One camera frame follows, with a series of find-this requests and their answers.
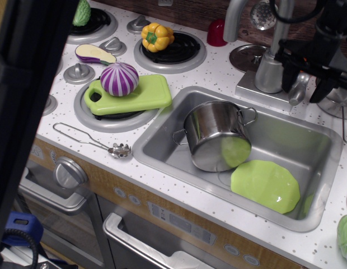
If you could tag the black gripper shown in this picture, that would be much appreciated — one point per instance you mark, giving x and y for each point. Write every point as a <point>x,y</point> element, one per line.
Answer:
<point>321,56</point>

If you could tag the silver faucet lever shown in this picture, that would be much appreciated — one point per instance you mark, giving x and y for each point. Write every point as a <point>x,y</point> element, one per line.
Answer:
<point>297,92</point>

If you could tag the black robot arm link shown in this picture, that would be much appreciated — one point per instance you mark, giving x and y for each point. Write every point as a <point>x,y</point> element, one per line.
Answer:
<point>32,39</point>

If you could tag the steel pan right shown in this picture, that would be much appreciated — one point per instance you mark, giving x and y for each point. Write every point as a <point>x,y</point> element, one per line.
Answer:
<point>335,104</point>

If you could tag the silver toy faucet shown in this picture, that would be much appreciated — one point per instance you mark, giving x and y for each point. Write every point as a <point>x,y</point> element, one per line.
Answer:
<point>266,83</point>

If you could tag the steel pot lid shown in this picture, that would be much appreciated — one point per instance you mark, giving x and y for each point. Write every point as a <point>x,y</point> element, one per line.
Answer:
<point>247,57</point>

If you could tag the clear faucet knob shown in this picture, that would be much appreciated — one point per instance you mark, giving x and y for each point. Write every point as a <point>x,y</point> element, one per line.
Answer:
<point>261,16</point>

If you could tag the grey sink basin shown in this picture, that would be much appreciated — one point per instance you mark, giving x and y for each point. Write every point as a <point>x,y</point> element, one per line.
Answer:
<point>310,152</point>

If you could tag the red plastic cup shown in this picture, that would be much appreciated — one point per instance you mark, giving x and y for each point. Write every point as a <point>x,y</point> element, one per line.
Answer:
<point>215,33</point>

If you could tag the steel pot in sink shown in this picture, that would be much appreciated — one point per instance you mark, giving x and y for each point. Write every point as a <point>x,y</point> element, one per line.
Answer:
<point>215,133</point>

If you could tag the green plastic plate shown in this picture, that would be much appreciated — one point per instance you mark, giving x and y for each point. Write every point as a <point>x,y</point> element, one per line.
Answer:
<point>267,184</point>

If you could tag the rear right stove burner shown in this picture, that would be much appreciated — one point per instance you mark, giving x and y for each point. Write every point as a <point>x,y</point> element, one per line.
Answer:
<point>186,53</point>

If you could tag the stove burner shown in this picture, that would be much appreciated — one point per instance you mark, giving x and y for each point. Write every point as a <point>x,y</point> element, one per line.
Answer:
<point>130,123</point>
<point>100,26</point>
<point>186,53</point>

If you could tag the green toy cabbage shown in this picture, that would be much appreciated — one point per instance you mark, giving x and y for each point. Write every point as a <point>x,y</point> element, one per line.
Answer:
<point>342,236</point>

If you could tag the green cutting board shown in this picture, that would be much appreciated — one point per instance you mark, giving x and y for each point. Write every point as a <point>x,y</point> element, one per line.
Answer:
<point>152,92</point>

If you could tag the yellow toy bell pepper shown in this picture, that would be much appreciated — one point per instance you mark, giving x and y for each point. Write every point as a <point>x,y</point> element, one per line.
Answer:
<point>156,37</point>

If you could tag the grey stove knob rear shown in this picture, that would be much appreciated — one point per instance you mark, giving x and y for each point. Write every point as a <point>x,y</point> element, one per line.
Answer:
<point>136,26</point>

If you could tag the grey stove knob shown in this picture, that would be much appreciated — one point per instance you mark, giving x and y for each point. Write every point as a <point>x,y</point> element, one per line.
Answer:
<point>136,26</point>
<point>114,46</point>
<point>79,74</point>

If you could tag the purple striped toy onion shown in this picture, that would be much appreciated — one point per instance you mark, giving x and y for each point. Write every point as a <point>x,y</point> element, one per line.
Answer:
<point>119,79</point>

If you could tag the front stove burner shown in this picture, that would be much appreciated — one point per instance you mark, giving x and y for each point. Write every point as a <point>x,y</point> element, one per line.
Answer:
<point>130,123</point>

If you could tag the grey stove knob middle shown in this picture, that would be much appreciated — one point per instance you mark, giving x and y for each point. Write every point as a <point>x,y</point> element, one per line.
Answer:
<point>114,46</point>

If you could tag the rear left stove burner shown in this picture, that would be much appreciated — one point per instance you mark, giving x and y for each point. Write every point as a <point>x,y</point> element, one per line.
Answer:
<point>100,26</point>

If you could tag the toy eggplant half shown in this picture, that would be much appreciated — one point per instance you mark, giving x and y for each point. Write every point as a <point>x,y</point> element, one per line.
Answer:
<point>89,53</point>

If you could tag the grey stove knob front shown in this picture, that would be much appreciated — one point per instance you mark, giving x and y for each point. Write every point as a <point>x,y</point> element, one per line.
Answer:
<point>79,74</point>

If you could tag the green toy bitter gourd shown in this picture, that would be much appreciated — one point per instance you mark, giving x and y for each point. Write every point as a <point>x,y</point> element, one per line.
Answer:
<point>82,14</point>

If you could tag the silver oven dial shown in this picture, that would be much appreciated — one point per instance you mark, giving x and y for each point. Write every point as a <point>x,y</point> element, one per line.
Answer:
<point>68,174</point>

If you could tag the grey dishwasher door handle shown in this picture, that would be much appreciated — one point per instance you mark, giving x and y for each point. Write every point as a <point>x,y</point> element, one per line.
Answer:
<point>137,254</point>

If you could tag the grey oven door handle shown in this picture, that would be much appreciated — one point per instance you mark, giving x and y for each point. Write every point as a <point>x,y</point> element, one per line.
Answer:
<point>71,206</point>

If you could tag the blue clamp with cable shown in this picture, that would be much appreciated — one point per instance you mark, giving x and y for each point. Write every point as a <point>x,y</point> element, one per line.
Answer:
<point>23,230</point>

